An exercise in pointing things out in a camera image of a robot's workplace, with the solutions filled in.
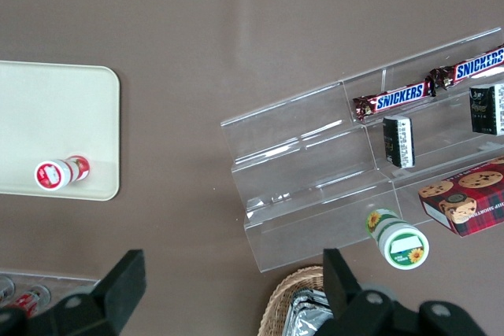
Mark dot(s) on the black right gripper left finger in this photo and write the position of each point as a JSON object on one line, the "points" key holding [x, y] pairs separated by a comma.
{"points": [[118, 292]]}

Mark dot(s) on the red plaid cookie box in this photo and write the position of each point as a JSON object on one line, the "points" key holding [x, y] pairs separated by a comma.
{"points": [[468, 198]]}

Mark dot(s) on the small black white box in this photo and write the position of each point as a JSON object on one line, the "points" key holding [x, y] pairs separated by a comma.
{"points": [[398, 141]]}

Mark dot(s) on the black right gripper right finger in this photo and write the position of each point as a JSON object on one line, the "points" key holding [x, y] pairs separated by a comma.
{"points": [[346, 292]]}

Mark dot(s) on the clear acrylic tiered shelf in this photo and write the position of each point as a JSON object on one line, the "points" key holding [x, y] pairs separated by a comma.
{"points": [[315, 178]]}

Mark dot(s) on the woven wicker basket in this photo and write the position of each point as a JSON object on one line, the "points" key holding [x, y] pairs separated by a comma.
{"points": [[279, 304]]}

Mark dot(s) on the clear acrylic can rack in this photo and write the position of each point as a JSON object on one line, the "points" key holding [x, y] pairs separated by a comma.
{"points": [[51, 283]]}

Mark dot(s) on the silver foil wrapped sandwich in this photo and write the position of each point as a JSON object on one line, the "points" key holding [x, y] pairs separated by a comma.
{"points": [[307, 314]]}

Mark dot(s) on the green sunflower yogurt bottle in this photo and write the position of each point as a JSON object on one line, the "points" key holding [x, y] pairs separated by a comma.
{"points": [[397, 241]]}

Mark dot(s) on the cream plastic tray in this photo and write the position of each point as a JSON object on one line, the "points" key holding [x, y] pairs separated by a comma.
{"points": [[55, 123]]}

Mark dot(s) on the red labelled yogurt bottle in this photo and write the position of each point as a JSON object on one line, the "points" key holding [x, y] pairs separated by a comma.
{"points": [[59, 172]]}

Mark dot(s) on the large black white box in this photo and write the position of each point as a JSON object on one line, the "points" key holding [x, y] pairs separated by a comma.
{"points": [[487, 108]]}

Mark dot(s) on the Snickers chocolate bar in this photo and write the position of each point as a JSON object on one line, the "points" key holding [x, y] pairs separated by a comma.
{"points": [[468, 69], [397, 99]]}

